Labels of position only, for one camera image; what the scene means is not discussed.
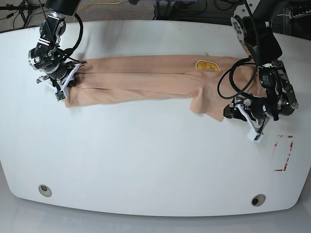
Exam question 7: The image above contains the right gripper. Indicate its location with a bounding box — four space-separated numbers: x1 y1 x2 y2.
36 60 87 92

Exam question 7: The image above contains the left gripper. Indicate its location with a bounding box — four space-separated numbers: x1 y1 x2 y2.
223 97 272 134

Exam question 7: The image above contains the peach T-shirt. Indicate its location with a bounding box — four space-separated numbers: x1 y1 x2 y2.
63 55 268 122

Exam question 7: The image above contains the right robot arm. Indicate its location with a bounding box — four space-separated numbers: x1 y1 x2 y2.
29 0 83 92

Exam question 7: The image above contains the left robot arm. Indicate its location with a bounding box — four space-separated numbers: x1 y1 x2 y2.
224 0 298 141

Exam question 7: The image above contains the red tape rectangle marking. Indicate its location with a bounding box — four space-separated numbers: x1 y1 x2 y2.
273 135 294 172

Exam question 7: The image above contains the black tripod stand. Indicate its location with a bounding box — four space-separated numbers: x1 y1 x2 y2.
0 0 45 29

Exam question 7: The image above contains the right table grommet hole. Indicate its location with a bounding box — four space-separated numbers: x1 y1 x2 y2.
251 194 266 207

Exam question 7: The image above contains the table grommet hole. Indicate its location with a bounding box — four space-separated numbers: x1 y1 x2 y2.
38 185 52 198
251 194 266 207

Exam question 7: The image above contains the left table grommet hole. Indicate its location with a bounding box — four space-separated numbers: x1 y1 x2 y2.
38 185 52 198

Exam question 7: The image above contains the white power strip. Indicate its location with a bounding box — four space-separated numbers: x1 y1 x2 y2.
290 4 311 19

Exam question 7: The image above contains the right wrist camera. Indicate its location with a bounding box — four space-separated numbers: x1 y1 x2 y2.
55 90 67 101

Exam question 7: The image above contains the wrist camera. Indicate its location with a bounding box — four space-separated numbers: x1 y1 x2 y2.
55 90 67 101
247 130 263 142

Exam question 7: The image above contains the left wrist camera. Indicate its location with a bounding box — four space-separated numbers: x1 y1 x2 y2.
247 130 263 142

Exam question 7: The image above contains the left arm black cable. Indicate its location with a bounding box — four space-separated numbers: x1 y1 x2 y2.
217 0 263 100

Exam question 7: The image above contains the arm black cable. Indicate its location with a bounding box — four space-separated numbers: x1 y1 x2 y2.
217 0 263 100
65 12 85 58

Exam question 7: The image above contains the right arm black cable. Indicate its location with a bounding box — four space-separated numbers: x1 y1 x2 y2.
65 12 85 58

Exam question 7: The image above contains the yellow cable on floor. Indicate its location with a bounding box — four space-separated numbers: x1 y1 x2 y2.
77 0 123 15

